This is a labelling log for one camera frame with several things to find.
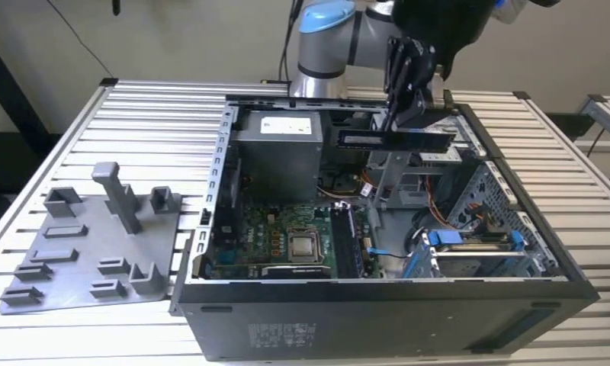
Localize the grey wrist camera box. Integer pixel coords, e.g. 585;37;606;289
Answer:
491;0;530;24

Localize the perforated steel disk cage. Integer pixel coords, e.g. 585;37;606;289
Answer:
403;159;561;280

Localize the power supply wire bundle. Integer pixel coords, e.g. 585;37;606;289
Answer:
317;169;375;199

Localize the black hanging cable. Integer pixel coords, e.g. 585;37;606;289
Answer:
277;0;305;83

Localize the hard disk in blue carrier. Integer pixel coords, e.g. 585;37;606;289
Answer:
406;230;538;279

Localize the metal CPU socket cover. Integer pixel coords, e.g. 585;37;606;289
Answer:
283;227;322;265

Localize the grey metal drive cage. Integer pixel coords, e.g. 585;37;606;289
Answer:
366;110;489;209

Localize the black graphics card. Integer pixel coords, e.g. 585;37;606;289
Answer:
261;263;333;280

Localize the installed RAM stick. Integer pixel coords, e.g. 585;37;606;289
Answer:
342;204;366;278

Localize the green motherboard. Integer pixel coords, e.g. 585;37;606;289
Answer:
202;201;383;281

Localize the grey power supply unit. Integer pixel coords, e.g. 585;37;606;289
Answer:
230;109;327;204

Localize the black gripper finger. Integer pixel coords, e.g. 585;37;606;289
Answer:
397;37;441;131
383;36;413;134

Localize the blue-tipped black wire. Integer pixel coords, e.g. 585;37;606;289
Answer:
366;246;418;260

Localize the silver CPU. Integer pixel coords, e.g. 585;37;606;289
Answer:
289;236;318;260

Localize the black PC case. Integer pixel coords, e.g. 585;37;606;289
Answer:
167;92;602;362

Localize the grey plastic parts rack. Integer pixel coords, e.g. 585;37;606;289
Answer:
0;161;185;316

